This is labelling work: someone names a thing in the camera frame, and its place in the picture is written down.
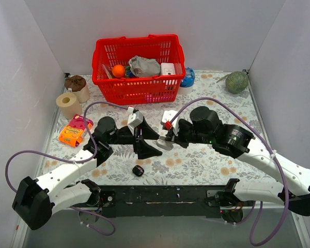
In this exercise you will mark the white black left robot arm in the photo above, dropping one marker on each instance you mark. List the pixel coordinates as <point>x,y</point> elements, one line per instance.
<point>36,200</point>

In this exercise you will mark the orange pink candy box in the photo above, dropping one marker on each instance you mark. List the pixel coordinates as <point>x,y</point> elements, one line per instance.
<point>74,132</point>

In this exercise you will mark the white small box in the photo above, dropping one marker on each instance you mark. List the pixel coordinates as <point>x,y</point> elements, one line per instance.
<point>167,69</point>

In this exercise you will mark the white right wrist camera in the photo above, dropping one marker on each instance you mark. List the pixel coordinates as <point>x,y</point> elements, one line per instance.
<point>168,116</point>

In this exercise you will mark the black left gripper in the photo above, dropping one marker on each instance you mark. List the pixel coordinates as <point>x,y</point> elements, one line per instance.
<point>138,137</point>

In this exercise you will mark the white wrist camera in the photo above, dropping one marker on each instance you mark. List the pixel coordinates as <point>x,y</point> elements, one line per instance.
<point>135,117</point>
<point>168,116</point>

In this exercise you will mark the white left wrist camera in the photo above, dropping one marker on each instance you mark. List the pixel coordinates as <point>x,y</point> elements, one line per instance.
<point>135,117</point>

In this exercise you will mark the black earbud charging case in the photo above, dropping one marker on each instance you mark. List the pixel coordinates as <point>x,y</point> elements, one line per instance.
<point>138,170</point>

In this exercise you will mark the brown topped paper roll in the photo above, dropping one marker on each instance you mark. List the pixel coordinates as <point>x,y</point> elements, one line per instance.
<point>78,86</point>

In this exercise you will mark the green netted melon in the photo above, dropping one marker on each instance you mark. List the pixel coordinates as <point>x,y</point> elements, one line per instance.
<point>235,82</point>

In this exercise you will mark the crumpled grey paper bag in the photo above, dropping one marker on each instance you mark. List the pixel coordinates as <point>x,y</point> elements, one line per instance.
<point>143,67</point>

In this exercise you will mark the orange fruit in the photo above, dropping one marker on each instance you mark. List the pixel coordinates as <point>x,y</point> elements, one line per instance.
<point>118,71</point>

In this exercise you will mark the white earbud charging case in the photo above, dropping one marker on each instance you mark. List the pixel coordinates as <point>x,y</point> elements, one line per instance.
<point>164,144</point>

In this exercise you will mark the red plastic shopping basket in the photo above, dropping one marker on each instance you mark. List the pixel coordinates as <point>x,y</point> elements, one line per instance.
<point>130,89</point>

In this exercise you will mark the beige toilet paper roll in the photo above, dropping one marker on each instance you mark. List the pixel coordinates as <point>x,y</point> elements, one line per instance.
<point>69,105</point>

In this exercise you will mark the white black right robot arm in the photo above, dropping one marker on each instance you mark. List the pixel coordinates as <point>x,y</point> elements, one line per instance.
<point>292,181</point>

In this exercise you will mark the blue white wipes canister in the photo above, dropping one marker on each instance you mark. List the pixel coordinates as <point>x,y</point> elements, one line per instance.
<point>186,85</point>

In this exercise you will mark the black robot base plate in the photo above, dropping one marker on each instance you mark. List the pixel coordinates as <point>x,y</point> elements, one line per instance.
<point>167,200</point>

